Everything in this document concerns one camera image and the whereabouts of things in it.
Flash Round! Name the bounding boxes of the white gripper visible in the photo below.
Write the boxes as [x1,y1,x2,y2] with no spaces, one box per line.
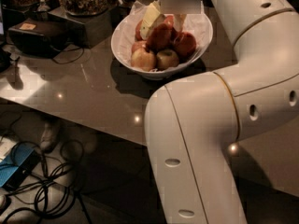
[140,0,186,40]

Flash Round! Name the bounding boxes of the large red top apple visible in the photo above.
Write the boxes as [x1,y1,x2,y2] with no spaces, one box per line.
[146,22,172,51]

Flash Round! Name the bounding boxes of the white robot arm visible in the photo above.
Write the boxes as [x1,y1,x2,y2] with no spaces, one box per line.
[144,0,299,224]

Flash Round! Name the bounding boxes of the red apple back right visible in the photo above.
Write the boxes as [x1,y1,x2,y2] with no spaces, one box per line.
[164,15,178,42]

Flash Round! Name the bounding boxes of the red apple back left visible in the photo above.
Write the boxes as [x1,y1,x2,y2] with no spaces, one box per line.
[135,20,143,41]

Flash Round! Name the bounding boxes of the white bowl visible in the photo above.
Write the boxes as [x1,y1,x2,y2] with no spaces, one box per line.
[110,1,214,81]

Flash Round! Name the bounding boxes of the pink apple left middle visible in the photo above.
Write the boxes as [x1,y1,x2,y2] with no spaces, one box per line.
[131,40,150,52]

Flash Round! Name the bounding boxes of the yellow-green apple front centre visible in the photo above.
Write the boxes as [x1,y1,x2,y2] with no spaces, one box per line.
[156,49,179,70]

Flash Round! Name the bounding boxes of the yellow-red apple front left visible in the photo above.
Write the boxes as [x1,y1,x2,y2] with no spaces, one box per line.
[131,49,156,72]

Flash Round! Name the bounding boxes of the white paper liner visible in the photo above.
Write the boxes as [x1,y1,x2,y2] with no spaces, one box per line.
[114,0,210,67]

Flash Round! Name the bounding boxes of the grey jar stand block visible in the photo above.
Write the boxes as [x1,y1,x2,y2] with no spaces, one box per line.
[49,7,112,48]

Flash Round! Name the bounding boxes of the metal scoop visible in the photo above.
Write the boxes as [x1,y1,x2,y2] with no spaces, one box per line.
[37,0,50,12]

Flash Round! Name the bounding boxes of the black box device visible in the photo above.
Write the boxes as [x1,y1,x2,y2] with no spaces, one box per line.
[8,19,68,58]

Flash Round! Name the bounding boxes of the white shoe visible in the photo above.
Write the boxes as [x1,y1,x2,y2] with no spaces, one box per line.
[40,120,61,153]

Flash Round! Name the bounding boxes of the blue box on floor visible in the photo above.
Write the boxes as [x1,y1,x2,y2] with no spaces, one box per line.
[0,144,40,191]

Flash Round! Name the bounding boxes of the black cable on table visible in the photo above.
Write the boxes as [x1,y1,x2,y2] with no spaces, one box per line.
[50,45,86,65]

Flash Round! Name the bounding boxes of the black floor cables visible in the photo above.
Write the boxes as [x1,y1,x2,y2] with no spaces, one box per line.
[0,110,94,224]

